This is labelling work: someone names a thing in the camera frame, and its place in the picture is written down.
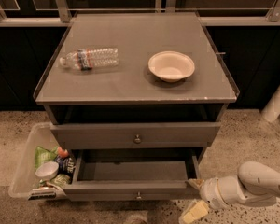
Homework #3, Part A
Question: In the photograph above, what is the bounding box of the grey drawer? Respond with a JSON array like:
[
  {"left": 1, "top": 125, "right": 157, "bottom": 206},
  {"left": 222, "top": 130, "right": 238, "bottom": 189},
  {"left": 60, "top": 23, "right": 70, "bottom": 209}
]
[
  {"left": 50, "top": 122, "right": 220, "bottom": 150},
  {"left": 63, "top": 147, "right": 199, "bottom": 201}
]

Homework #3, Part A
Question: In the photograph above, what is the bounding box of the white paper bowl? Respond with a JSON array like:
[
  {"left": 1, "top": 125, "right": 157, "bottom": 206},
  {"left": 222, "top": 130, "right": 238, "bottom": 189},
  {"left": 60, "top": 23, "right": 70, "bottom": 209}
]
[{"left": 148, "top": 51, "right": 195, "bottom": 83}]

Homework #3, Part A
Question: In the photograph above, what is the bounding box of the clear plastic water bottle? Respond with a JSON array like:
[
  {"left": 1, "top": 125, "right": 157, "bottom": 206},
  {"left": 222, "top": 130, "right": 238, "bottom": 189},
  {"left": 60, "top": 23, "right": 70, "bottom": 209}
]
[{"left": 59, "top": 48, "right": 119, "bottom": 71}]

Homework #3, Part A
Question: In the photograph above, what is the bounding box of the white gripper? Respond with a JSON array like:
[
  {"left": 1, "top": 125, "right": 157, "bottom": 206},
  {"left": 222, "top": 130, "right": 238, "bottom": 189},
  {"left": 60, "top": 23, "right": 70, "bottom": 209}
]
[{"left": 178, "top": 175, "right": 239, "bottom": 224}]

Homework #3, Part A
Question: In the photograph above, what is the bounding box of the green packet in bin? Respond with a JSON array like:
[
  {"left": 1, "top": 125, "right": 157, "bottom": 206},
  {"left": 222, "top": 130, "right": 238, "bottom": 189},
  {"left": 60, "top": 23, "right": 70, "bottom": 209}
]
[{"left": 48, "top": 174, "right": 71, "bottom": 188}]

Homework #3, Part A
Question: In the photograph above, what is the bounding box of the grey drawer cabinet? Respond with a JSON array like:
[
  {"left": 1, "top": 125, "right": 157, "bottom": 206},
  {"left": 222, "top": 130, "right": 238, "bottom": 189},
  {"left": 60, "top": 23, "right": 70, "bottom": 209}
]
[{"left": 33, "top": 11, "right": 241, "bottom": 161}]

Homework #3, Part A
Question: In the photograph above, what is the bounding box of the green snack bag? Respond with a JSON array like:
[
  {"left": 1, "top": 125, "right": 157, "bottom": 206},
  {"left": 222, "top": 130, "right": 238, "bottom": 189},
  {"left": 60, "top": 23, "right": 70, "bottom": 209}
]
[{"left": 35, "top": 146, "right": 58, "bottom": 170}]

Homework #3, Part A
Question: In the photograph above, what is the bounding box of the small white cup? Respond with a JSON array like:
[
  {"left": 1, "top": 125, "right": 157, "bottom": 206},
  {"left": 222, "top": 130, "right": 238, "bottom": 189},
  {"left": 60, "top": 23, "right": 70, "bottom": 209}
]
[{"left": 35, "top": 161, "right": 59, "bottom": 180}]

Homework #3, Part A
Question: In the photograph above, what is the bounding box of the dark blue snack bag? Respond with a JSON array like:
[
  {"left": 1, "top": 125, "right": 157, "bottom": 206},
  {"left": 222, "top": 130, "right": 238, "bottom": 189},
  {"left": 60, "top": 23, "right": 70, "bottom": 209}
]
[{"left": 54, "top": 156, "right": 76, "bottom": 175}]

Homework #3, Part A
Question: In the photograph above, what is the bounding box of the clear plastic storage bin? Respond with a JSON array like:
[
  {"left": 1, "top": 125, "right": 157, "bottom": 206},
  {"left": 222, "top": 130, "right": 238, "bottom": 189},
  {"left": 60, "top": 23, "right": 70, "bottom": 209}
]
[{"left": 8, "top": 122, "right": 66, "bottom": 200}]

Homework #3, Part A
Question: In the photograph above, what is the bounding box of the metal railing frame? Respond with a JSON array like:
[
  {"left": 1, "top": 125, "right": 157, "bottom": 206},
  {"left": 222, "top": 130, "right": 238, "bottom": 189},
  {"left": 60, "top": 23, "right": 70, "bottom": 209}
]
[{"left": 0, "top": 0, "right": 280, "bottom": 26}]

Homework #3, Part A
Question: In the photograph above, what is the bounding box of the white cylindrical post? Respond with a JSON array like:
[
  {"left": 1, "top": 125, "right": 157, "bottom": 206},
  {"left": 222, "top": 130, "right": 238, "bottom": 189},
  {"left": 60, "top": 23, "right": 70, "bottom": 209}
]
[{"left": 261, "top": 85, "right": 280, "bottom": 122}]

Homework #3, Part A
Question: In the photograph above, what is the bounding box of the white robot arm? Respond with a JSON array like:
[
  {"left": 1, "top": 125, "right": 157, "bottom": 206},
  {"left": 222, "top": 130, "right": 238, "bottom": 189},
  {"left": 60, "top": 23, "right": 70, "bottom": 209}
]
[{"left": 178, "top": 161, "right": 280, "bottom": 224}]

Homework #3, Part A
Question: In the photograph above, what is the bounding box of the grey top drawer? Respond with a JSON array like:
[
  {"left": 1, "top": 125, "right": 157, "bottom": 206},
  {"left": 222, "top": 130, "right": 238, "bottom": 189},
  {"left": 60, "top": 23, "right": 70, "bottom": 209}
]
[{"left": 50, "top": 122, "right": 220, "bottom": 150}]

